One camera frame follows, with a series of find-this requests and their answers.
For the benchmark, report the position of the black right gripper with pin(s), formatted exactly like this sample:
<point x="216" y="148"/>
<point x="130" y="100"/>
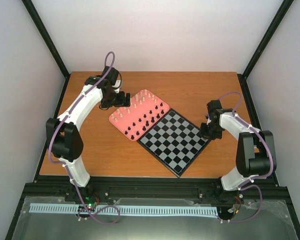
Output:
<point x="203" y="134"/>

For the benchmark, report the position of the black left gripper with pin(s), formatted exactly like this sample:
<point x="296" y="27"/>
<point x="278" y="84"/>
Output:
<point x="120" y="103"/>

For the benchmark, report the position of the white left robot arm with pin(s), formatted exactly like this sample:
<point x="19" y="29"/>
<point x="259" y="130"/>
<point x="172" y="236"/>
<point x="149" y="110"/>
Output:
<point x="64" y="142"/>

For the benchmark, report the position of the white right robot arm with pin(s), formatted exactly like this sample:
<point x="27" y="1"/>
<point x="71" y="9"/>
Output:
<point x="255" y="154"/>

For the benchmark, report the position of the pink plastic tray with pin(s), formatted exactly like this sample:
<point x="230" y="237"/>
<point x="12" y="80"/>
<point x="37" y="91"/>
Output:
<point x="127" y="119"/>

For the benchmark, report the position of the black and white chessboard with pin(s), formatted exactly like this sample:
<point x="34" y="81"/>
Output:
<point x="174" y="141"/>

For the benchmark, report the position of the black aluminium frame base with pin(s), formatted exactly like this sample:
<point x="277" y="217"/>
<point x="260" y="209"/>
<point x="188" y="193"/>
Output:
<point x="111" y="189"/>

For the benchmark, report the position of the light blue cable duct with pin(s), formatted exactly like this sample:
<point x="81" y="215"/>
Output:
<point x="126" y="210"/>

